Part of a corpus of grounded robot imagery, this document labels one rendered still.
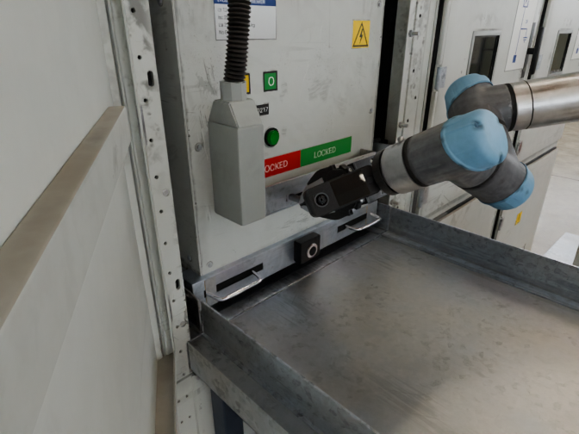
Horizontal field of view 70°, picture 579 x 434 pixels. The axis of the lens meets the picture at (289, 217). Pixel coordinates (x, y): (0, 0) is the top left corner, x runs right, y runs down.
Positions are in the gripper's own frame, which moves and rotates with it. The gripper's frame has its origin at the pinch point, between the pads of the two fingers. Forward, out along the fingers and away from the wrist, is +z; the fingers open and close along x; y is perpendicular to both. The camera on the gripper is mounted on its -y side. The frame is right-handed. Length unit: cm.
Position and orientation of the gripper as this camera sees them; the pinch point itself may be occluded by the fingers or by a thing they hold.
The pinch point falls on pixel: (301, 204)
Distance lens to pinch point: 76.8
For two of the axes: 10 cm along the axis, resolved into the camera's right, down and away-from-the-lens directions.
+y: 7.1, -3.0, 6.3
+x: -3.6, -9.3, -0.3
